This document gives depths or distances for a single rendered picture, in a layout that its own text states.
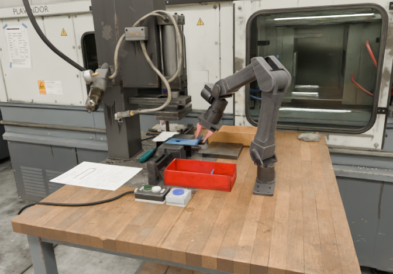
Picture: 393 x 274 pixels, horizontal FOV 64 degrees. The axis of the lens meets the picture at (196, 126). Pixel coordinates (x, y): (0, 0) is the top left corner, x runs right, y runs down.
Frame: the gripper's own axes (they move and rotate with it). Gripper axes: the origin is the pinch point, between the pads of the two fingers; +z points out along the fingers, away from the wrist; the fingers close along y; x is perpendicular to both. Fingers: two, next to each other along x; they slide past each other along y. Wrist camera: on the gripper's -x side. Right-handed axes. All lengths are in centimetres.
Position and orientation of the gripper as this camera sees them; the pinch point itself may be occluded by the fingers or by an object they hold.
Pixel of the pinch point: (200, 138)
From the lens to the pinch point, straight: 134.5
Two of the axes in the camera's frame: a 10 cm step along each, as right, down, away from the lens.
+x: -2.9, 2.5, -9.2
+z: -4.4, 8.2, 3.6
